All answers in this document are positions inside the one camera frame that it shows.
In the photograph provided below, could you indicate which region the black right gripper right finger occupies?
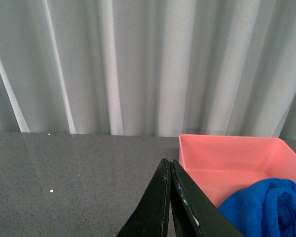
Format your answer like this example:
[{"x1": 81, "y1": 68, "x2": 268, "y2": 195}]
[{"x1": 170, "y1": 160, "x2": 242, "y2": 237}]

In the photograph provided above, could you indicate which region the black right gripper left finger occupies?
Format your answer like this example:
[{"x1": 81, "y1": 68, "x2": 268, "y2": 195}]
[{"x1": 117, "y1": 158, "x2": 171, "y2": 237}]

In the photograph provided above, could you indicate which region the blue microfiber cloth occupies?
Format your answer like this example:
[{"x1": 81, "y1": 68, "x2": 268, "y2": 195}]
[{"x1": 218, "y1": 178, "x2": 296, "y2": 237}]

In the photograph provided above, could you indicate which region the pink plastic bin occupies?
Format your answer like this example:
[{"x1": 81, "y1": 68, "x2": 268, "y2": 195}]
[{"x1": 179, "y1": 134, "x2": 296, "y2": 207}]

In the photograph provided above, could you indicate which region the white pleated curtain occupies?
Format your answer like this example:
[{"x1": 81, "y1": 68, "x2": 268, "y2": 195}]
[{"x1": 0, "y1": 0, "x2": 296, "y2": 139}]

